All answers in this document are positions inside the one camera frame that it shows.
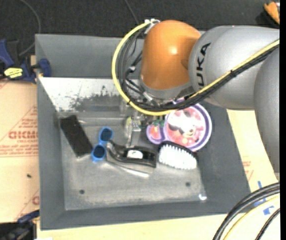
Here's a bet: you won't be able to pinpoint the black and white hand tool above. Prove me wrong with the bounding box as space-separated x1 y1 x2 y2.
106 139 158 178

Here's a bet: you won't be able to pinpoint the brown cardboard board, red print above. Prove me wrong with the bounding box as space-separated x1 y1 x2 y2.
0 74 281 225

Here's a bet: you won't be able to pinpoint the white brush with black back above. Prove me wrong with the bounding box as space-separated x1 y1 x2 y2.
158 143 199 171

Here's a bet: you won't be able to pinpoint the blue sunglasses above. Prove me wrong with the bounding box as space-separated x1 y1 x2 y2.
90 126 114 163

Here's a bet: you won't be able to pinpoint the pink and purple cartoon plate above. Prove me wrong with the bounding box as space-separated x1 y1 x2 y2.
145 103 213 153

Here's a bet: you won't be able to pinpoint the dark green flat block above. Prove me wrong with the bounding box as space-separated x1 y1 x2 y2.
58 114 94 159

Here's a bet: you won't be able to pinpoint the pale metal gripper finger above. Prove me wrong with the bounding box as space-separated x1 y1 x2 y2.
124 116 133 146
132 122 143 149

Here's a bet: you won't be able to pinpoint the grey metal bin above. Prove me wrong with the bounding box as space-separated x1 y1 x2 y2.
34 33 252 230

